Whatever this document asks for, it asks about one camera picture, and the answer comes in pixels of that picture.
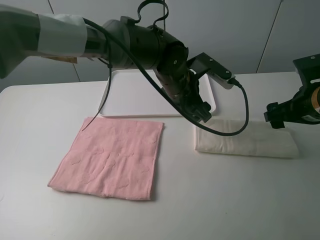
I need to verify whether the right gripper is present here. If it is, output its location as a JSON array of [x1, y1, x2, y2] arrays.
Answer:
[[264, 82, 320, 129]]

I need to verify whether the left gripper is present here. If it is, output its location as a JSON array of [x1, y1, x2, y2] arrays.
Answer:
[[159, 72, 212, 122]]

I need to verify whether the cream white towel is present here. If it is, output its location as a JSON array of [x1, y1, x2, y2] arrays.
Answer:
[[194, 120, 299, 159]]

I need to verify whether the pink towel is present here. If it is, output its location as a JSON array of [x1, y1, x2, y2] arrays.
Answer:
[[47, 117, 164, 201]]

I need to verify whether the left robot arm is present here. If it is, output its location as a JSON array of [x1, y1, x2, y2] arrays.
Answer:
[[0, 5, 211, 122]]

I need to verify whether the white plastic tray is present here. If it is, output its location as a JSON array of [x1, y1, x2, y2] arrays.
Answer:
[[97, 68, 218, 119]]

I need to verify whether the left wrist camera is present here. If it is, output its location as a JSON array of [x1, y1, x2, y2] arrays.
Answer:
[[186, 52, 240, 90]]

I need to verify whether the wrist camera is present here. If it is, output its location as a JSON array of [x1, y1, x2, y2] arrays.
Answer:
[[186, 52, 240, 90], [292, 54, 320, 84]]

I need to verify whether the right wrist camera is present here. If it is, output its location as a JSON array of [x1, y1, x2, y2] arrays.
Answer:
[[292, 54, 320, 84]]

